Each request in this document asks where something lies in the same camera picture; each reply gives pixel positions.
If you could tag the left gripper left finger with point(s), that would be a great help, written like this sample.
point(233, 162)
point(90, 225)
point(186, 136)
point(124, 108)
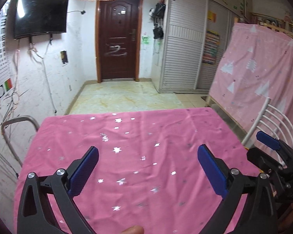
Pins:
point(35, 214)

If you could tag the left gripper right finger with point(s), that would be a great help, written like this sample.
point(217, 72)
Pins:
point(259, 213)

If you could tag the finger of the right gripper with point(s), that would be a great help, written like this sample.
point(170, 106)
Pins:
point(267, 140)

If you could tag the left hand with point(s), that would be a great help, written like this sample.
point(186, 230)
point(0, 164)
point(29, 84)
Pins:
point(133, 230)

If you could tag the white metal chair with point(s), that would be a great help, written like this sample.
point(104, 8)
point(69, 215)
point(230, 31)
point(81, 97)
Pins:
point(266, 124)

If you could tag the pink curtain sheet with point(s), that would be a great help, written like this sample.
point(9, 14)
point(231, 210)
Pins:
point(257, 64)

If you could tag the pink star tablecloth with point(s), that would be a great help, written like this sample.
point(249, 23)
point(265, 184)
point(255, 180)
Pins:
point(148, 173)

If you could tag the white louvered wardrobe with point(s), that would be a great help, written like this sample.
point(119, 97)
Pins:
point(180, 57)

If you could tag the yellow wardrobe sticker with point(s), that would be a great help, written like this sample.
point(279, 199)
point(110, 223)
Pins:
point(211, 16)

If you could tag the eye chart poster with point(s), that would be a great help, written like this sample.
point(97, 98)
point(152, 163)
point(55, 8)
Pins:
point(5, 73)

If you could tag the black hanging bags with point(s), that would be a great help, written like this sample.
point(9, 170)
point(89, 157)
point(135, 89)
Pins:
point(157, 15)

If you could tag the dark brown door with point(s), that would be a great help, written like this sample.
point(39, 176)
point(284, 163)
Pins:
point(118, 25)

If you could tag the grey metal chair frame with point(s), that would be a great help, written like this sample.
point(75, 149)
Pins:
point(18, 134)

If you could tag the colourful wall chart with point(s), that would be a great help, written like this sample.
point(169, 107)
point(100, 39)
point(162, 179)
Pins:
point(212, 41)

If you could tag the small dark wall picture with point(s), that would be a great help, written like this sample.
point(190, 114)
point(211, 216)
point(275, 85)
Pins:
point(64, 57)

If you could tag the black wall television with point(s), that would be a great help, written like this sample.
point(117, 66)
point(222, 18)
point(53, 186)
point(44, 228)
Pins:
point(40, 17)

